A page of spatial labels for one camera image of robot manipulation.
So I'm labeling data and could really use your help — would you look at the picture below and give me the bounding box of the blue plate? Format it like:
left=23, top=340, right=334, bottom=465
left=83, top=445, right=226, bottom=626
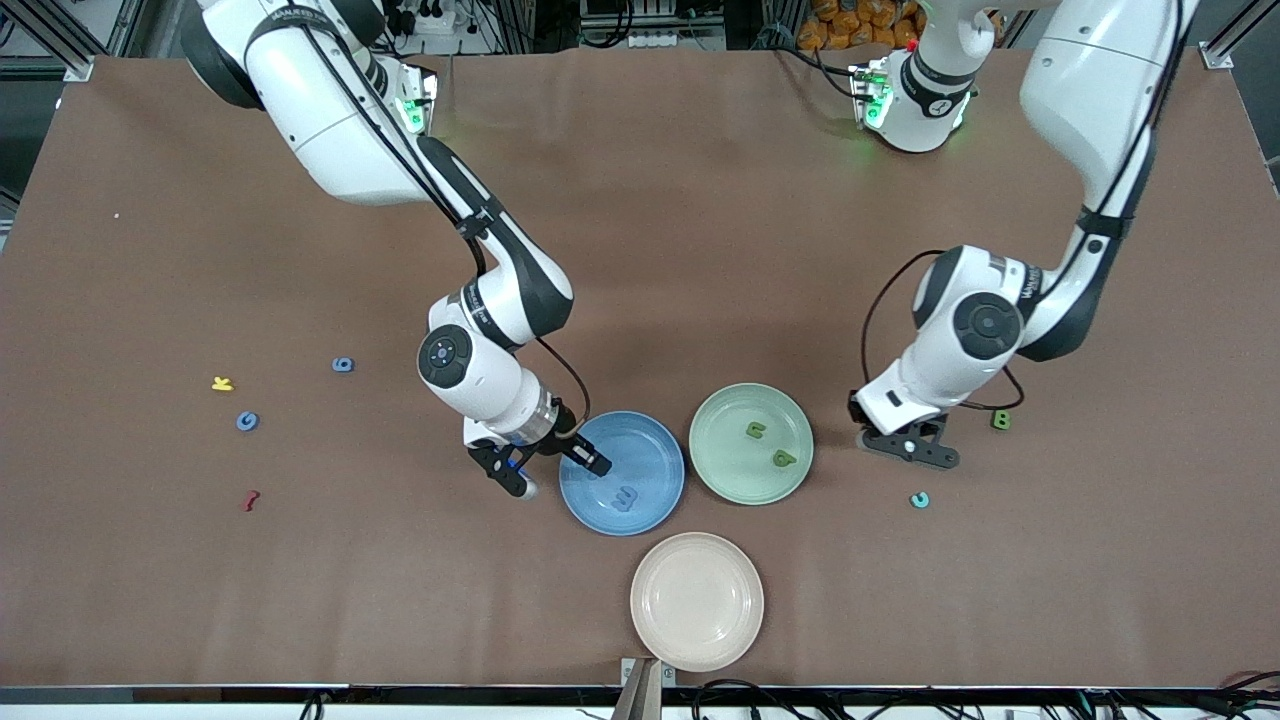
left=558, top=411, right=687, bottom=537

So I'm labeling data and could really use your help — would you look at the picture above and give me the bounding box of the green plate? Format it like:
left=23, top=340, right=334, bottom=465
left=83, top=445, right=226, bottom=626
left=688, top=382, right=815, bottom=507

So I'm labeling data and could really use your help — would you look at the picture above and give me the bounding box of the beige plate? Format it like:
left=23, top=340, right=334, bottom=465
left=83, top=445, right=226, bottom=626
left=630, top=531, right=766, bottom=673

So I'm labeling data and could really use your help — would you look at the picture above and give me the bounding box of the table cover sheet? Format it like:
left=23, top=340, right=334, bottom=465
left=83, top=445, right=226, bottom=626
left=0, top=45, right=1280, bottom=691

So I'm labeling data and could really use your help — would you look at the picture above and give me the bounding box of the bag of oranges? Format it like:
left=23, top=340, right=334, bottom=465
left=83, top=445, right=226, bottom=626
left=797, top=0, right=926, bottom=51

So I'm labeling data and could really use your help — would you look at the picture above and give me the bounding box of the white power strip with plugs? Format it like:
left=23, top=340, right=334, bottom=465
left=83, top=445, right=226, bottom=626
left=395, top=0, right=463, bottom=36

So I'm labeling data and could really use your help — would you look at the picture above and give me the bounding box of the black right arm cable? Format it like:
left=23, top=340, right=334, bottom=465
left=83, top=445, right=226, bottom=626
left=535, top=335, right=593, bottom=436

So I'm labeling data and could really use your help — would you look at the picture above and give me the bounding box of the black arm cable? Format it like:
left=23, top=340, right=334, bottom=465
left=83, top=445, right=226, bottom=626
left=860, top=250, right=1026, bottom=413
left=535, top=335, right=593, bottom=436

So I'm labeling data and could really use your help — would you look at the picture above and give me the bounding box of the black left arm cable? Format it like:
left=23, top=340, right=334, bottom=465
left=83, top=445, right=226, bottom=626
left=860, top=250, right=1026, bottom=413

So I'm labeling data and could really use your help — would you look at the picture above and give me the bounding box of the black cable loop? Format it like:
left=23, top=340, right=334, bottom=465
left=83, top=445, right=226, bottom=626
left=690, top=679, right=801, bottom=720

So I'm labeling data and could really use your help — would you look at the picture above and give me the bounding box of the aluminium frame post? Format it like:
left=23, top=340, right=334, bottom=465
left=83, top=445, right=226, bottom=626
left=0, top=0, right=96, bottom=83
left=1200, top=0, right=1280, bottom=71

